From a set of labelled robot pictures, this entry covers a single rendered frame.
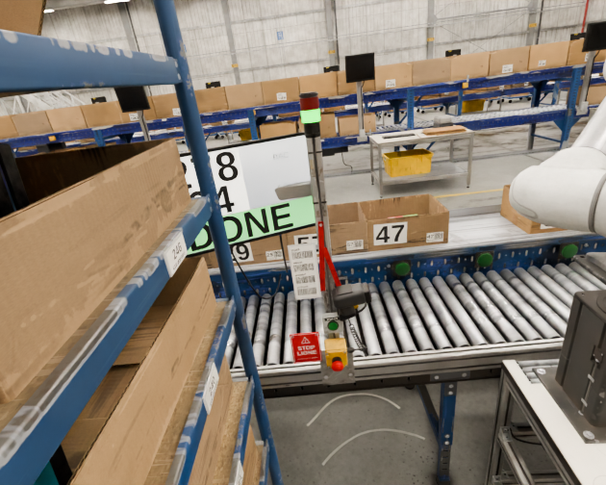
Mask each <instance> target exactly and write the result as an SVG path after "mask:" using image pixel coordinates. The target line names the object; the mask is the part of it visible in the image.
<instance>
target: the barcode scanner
mask: <svg viewBox="0 0 606 485"><path fill-rule="evenodd" d="M332 298H333V303H334V306H335V307H336V308H337V309H340V311H341V316H339V317H340V321H344V320H346V319H351V318H353V317H356V310H355V309H357V308H358V307H359V305H361V304H364V303H370V302H371V299H372V298H371V293H370V290H369V287H368V283H367V282H365V283H356V284H352V285H351V283H350V284H346V285H341V286H337V287H336V288H335V289H333V291H332Z"/></svg>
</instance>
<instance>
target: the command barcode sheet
mask: <svg viewBox="0 0 606 485"><path fill-rule="evenodd" d="M317 249H319V245H318V244H316V243H315V242H310V243H302V244H293V245H288V251H289V257H290V269H291V275H292V282H293V287H294V294H295V300H297V299H307V298H317V297H321V291H320V282H319V274H318V265H317V256H316V250H317Z"/></svg>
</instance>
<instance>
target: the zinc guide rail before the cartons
mask: <svg viewBox="0 0 606 485"><path fill-rule="evenodd" d="M592 234H597V233H591V232H581V231H573V230H566V231H557V232H548V233H540V234H530V235H521V236H513V237H504V238H494V239H485V240H477V241H468V242H451V243H442V244H433V245H425V246H415V247H406V248H397V249H389V250H379V251H370V252H362V253H353V254H343V255H335V256H332V259H333V262H342V261H351V260H360V259H368V258H378V257H387V256H395V255H405V254H414V253H422V252H432V251H441V250H449V249H459V248H468V247H476V246H486V245H495V244H504V243H521V242H530V241H538V240H548V239H557V238H565V237H575V236H584V235H592ZM240 267H241V269H242V270H243V271H252V270H262V269H271V268H284V267H285V263H284V261H282V262H273V263H263V264H255V265H246V266H240ZM208 272H209V275H217V274H220V271H219V268H211V269H208Z"/></svg>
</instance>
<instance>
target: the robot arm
mask: <svg viewBox="0 0 606 485"><path fill-rule="evenodd" d="M603 76H604V78H605V80H606V61H605V63H604V66H603ZM509 200H510V204H511V206H512V207H513V208H514V209H515V210H516V211H517V213H519V214H520V215H522V216H523V217H526V218H528V219H530V220H532V221H535V222H537V223H540V224H543V225H547V226H552V227H557V228H562V229H567V230H573V231H581V232H591V233H597V234H599V235H601V236H603V237H605V238H606V96H605V98H604V99H603V100H602V102H601V103H600V105H599V106H598V108H597V109H596V111H595V113H594V114H593V116H592V118H591V119H590V121H589V122H588V124H587V125H586V127H585V128H584V129H583V131H582V132H581V134H580V135H579V137H578V138H577V140H576V141H575V143H574V144H573V146H572V147H571V148H567V149H563V150H561V151H559V152H557V153H556V154H555V155H554V156H552V157H551V158H549V159H547V160H546V161H544V162H543V163H541V164H540V165H539V166H530V167H528V168H526V169H525V170H524V171H522V172H521V173H520V174H519V175H518V176H517V177H516V178H515V179H514V181H513V182H512V185H511V188H510V192H509ZM586 260H588V261H590V262H592V263H594V264H596V265H597V266H599V267H600V268H602V269H603V270H605V271H606V252H589V253H587V254H586Z"/></svg>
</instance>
